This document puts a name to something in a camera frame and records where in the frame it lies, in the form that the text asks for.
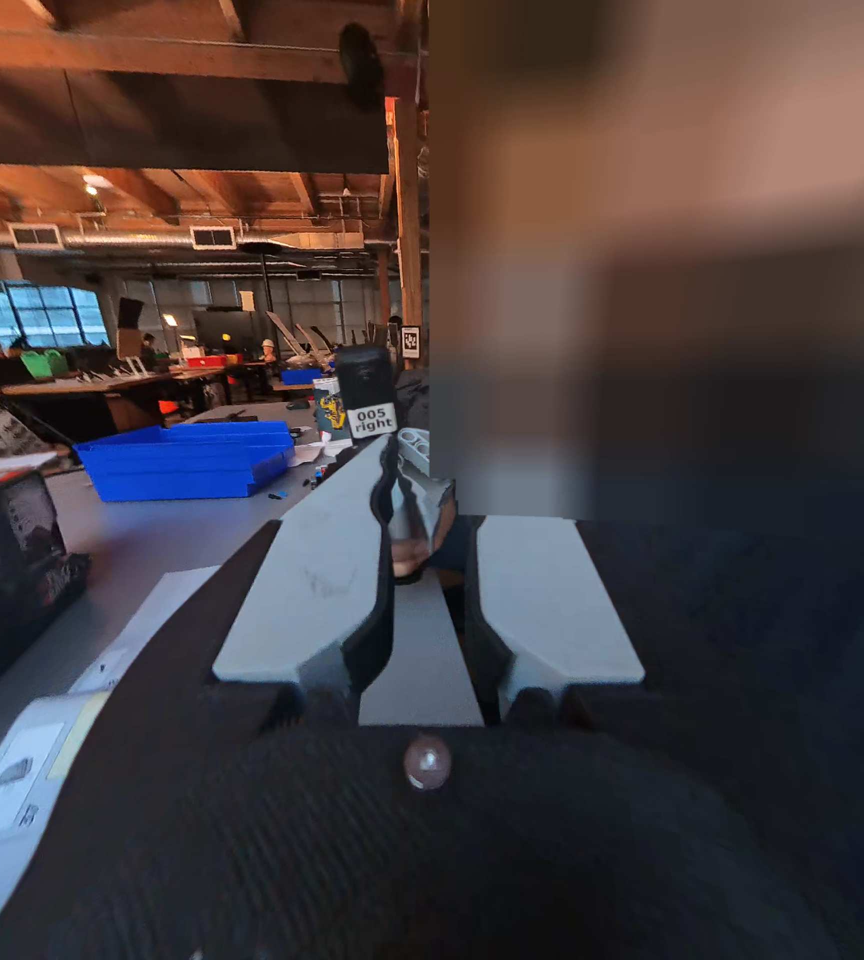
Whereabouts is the black lego set box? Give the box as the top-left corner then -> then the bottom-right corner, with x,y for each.
0,466 -> 93,725

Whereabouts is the long wooden workbench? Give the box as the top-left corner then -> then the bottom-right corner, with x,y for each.
0,366 -> 232,445

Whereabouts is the wooden post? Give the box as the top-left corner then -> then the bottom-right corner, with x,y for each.
384,96 -> 426,370

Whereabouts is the white and black lego assembly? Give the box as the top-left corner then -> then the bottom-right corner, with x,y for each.
397,426 -> 432,475

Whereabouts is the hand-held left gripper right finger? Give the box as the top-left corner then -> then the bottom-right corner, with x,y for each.
464,516 -> 647,723

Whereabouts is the blue plastic bin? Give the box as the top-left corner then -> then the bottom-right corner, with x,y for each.
74,420 -> 297,504

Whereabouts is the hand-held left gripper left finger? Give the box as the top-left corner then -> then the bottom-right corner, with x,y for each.
211,437 -> 397,696

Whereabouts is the patterned black and white paper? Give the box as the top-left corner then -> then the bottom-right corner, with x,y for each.
0,410 -> 58,460

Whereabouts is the large window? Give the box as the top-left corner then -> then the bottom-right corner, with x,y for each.
0,279 -> 112,351

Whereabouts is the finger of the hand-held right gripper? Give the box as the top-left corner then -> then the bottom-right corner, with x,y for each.
385,450 -> 457,547

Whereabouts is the white paper sheet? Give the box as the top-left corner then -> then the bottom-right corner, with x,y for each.
0,564 -> 223,957

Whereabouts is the person's right hand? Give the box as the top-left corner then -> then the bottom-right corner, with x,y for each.
390,536 -> 435,580

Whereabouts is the lego box with yellow vehicle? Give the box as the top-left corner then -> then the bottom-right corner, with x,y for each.
313,376 -> 353,445

